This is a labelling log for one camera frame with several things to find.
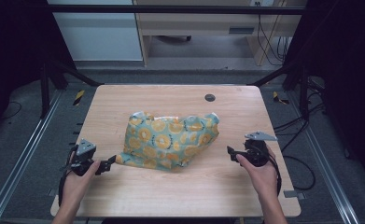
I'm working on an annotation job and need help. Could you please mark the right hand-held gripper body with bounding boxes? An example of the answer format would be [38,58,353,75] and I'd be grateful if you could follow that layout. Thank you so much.
[236,130,278,168]

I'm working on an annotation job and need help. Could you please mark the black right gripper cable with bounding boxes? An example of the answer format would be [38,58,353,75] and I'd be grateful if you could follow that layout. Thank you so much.
[254,141,283,197]

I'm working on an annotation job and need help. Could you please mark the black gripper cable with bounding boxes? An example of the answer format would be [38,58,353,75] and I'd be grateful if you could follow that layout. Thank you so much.
[254,141,283,197]
[57,144,79,208]

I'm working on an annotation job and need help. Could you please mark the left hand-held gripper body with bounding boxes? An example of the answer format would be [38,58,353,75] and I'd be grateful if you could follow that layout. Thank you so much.
[62,138,101,177]

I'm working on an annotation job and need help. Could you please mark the black floor cables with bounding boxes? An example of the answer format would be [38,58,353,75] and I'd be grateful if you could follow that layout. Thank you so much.
[273,77,328,191]

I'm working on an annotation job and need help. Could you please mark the orange print teal cloth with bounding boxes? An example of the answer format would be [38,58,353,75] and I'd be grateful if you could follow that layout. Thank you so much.
[115,110,220,172]

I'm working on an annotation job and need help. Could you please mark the white cabinet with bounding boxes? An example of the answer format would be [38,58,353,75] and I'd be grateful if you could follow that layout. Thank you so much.
[46,0,144,63]

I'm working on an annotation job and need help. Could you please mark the person's left hand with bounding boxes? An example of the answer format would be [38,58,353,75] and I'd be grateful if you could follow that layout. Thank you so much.
[61,160,102,208]

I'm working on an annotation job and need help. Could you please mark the thin black floor cable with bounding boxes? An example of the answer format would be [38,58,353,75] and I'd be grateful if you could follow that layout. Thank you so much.
[1,101,23,120]

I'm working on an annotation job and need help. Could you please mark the aluminium rail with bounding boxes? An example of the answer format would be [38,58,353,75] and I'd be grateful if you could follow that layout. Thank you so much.
[0,89,64,224]
[287,90,361,224]

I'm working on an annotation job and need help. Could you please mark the black metal frame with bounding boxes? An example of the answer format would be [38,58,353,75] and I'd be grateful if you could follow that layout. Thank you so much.
[39,3,311,121]

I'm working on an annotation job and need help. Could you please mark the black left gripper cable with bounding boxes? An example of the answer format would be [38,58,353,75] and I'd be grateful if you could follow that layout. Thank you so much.
[57,144,79,208]

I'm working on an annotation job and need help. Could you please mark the hanging black cables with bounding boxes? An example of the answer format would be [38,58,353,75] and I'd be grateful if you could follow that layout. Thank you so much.
[255,1,291,67]

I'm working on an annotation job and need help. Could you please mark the person's right hand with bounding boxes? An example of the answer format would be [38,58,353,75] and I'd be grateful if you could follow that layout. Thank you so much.
[235,145,279,200]

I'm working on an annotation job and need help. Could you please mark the yellow black striped tape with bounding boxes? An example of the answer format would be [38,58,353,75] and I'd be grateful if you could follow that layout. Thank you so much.
[73,90,86,106]
[272,91,290,105]

